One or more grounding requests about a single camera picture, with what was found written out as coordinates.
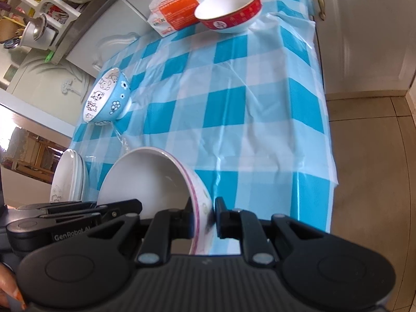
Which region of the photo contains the metal ladle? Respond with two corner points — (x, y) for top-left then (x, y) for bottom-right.
(22, 15), (56, 48)

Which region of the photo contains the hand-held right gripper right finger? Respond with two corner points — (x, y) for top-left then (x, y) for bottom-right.
(214, 197), (311, 265)

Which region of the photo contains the blue cartoon print bowl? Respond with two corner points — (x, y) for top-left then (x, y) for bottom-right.
(81, 67), (133, 127)

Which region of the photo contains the white bowl with pink rim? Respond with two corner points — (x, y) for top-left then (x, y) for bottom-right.
(97, 147), (215, 256)

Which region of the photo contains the red bowl with white inside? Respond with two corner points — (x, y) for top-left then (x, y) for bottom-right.
(194, 0), (262, 35)

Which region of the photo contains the orange and white tissue pack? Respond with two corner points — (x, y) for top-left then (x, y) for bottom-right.
(148, 0), (201, 37)

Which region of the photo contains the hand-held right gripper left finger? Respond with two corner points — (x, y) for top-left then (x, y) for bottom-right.
(97, 198), (197, 265)

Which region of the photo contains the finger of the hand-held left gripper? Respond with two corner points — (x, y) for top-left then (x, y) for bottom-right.
(38, 213), (102, 225)
(18, 199), (143, 220)

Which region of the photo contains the blue checked tablecloth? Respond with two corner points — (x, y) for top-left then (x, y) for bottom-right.
(70, 0), (339, 256)

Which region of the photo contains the white dish rack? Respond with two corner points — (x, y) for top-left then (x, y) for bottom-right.
(0, 0), (82, 41)

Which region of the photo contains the person's left hand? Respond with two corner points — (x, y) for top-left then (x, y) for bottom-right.
(0, 263), (27, 311)

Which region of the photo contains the white plate with grey print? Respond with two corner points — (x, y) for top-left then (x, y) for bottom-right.
(50, 149), (81, 203)

